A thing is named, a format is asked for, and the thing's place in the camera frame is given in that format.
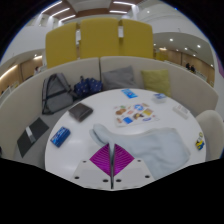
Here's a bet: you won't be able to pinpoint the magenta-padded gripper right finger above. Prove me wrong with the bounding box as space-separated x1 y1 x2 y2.
112 143 156 191

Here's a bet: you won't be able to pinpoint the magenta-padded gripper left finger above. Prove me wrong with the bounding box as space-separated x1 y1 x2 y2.
72 142 113 191

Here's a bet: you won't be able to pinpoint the light blue towel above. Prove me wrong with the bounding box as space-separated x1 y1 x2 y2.
88 123 192 181

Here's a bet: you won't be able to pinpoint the blue rectangular box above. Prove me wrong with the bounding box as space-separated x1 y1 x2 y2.
49 125 72 148

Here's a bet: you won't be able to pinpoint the colourful sticker sheet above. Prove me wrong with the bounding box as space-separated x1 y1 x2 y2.
113 102 160 128

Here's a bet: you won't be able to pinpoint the dark grey wallet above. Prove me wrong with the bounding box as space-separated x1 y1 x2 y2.
68 102 94 123

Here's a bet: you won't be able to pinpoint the blue card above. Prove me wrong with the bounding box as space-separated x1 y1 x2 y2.
120 88 138 100

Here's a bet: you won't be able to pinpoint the small blue white packet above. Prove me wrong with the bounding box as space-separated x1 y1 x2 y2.
152 92 168 104

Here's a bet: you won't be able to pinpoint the navy dotted bag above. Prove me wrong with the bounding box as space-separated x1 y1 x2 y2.
73 75 104 99

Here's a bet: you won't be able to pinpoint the white rectangular box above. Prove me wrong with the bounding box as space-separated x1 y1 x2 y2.
172 104 191 120

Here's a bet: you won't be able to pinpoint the grey backpack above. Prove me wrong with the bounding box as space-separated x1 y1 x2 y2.
41 73 75 115

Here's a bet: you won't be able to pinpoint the black flat folder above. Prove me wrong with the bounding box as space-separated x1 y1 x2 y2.
16 117 50 158

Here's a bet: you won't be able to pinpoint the grey cushion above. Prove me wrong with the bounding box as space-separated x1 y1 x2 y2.
101 65 138 92

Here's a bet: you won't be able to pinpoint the olive green cushion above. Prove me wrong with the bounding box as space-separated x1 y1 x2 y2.
140 68 172 98

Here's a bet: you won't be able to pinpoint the cream shell chair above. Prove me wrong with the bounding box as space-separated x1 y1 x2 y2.
194 109 224 161

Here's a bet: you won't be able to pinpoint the white curved sofa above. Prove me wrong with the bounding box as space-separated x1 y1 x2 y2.
0 55 219 161

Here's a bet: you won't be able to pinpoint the yellow upright panel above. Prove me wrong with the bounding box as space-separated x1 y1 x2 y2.
45 21 81 69
118 18 155 60
79 17 120 60

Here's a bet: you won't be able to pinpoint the ceiling lights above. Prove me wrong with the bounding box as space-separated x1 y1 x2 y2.
41 0 138 23

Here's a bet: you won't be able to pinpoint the purple wall poster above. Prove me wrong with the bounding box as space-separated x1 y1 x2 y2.
215 54 224 81

